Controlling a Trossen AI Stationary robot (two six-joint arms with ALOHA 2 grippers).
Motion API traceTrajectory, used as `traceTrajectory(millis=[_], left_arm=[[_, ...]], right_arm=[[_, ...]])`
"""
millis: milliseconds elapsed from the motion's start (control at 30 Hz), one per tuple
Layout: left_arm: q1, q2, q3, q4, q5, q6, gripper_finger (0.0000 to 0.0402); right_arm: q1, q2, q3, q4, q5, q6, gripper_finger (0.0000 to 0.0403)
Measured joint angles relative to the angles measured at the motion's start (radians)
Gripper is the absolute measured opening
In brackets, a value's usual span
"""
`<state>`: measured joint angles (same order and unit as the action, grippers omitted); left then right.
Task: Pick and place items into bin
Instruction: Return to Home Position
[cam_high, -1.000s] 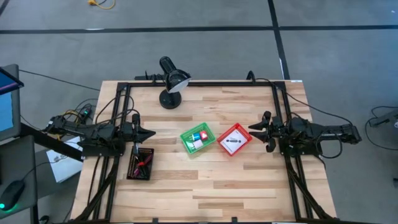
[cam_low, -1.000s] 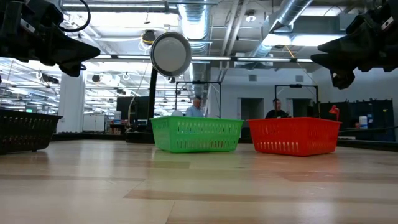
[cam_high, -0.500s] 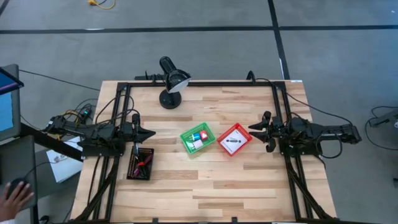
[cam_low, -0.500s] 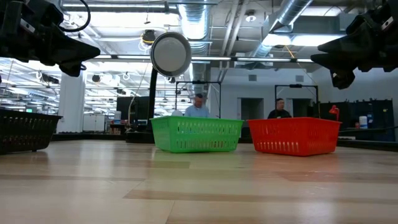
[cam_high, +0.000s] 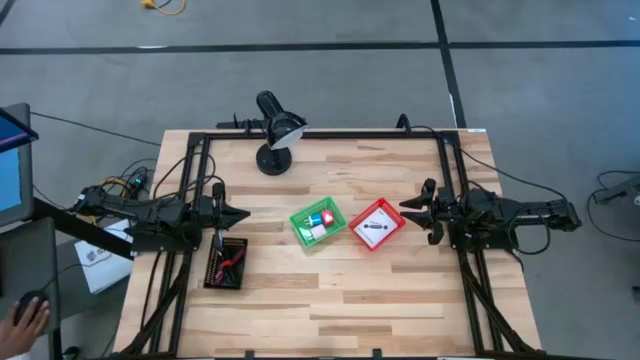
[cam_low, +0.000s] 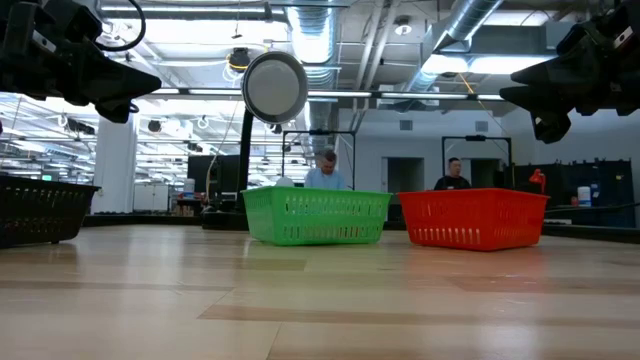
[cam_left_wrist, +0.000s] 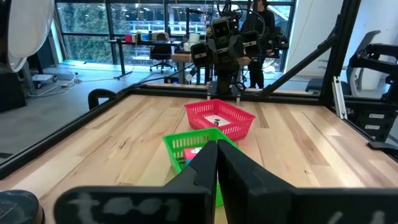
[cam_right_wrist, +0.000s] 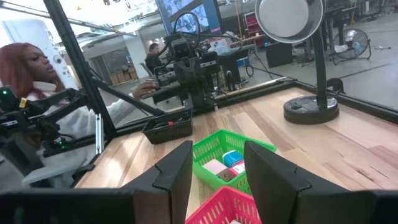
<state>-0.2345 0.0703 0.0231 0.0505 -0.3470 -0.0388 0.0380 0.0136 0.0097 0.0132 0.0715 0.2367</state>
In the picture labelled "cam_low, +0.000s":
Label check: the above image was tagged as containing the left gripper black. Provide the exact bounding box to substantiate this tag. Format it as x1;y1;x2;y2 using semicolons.
0;0;163;125

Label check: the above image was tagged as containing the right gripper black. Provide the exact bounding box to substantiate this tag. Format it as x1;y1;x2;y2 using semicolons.
499;0;640;146

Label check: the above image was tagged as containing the red plastic basket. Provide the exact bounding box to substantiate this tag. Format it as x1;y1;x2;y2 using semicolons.
396;187;551;253

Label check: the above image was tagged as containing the green plastic basket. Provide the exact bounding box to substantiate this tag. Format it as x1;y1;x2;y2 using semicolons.
240;185;393;248

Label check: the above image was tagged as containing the white round pillar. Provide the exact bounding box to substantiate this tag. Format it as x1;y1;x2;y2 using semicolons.
91;113;140;216

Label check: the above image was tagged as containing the red background desk lamp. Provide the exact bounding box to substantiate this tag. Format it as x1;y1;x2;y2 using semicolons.
528;168;548;195

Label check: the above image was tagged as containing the white background cabinet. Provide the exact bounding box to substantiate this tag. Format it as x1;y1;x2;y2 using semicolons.
131;182;172;213

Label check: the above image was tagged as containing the black background monitor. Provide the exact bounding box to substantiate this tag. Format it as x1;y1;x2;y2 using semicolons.
186;154;242;194

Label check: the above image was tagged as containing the black plastic basket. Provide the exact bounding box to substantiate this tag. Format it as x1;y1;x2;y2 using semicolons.
0;172;102;250

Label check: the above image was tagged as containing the black desk lamp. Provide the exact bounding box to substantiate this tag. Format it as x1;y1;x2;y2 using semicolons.
201;50;310;232

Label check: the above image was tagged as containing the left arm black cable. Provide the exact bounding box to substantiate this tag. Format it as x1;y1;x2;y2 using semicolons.
93;0;148;54

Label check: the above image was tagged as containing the black background station frame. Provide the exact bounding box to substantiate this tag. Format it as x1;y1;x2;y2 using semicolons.
280;128;358;191
440;134;515;191

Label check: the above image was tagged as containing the black background wall panel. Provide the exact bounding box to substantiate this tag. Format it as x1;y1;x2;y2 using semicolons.
511;158;637;229

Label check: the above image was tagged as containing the black ceiling cord reel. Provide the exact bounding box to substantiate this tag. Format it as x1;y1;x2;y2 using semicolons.
227;46;252;75

